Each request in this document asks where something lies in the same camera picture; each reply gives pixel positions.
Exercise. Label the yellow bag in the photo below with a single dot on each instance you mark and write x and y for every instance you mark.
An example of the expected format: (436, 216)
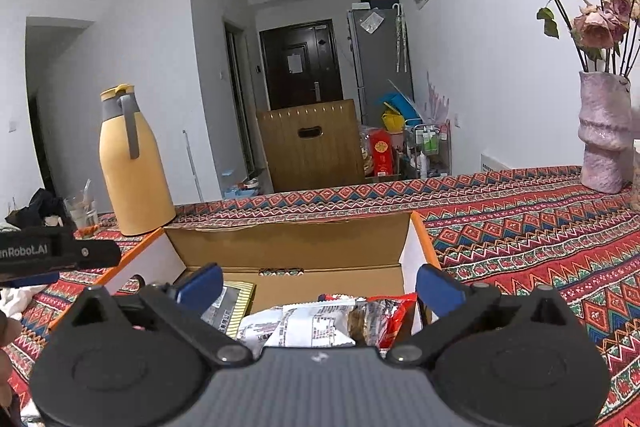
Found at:
(393, 121)

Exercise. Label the white paper notice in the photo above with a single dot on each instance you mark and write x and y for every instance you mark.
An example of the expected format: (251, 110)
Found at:
(295, 65)

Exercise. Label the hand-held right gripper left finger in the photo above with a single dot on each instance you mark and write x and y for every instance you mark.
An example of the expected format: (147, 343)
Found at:
(200, 289)

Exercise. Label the orange cardboard box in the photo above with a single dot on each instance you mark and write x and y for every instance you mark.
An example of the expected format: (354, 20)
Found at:
(300, 242)

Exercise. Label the white cloth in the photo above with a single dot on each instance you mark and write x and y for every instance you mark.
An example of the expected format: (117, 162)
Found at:
(17, 302)

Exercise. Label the glass cup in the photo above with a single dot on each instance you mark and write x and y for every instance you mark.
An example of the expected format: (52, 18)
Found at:
(82, 214)

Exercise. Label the clear plastic bag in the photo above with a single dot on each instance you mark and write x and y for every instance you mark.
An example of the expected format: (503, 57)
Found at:
(370, 23)

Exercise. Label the yellow thermos jug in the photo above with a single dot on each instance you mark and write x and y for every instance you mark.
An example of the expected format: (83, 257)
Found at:
(135, 187)

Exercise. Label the black bag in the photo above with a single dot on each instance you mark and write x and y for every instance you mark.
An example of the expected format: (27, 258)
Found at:
(37, 209)

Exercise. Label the white mop stick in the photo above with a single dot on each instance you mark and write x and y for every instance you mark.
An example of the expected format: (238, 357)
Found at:
(192, 167)

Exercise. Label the white purple-print snack packet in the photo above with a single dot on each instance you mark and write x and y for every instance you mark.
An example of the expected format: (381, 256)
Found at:
(300, 327)

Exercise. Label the person's left hand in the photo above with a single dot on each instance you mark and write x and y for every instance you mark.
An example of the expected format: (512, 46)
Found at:
(10, 329)

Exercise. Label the grey refrigerator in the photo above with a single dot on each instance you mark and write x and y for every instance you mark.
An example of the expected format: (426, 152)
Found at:
(375, 67)

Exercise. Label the red gift box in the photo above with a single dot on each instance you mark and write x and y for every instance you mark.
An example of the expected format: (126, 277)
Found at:
(382, 152)

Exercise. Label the pink ceramic vase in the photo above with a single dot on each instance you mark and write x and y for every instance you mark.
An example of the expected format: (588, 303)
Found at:
(602, 132)

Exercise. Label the blue floor basin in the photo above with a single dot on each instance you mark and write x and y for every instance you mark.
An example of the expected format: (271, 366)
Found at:
(240, 191)

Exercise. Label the dark entrance door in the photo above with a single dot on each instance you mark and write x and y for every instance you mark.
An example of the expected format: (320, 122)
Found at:
(320, 57)

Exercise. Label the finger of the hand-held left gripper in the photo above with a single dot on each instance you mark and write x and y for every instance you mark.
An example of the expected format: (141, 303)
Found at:
(97, 253)

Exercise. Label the white folded umbrella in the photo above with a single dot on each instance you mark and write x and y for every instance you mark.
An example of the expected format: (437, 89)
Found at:
(400, 39)

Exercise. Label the wooden chair back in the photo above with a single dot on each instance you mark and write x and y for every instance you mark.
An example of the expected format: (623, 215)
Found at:
(290, 162)

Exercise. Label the red snack packet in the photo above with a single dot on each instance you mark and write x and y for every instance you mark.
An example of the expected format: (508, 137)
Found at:
(392, 319)

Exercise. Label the dark side door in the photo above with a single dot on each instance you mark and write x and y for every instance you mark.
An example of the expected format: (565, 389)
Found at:
(239, 107)

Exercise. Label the pink plastic wrap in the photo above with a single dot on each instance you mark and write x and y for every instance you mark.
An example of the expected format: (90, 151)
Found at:
(437, 99)

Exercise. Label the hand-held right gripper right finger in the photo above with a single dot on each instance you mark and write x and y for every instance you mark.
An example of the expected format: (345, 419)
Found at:
(437, 292)

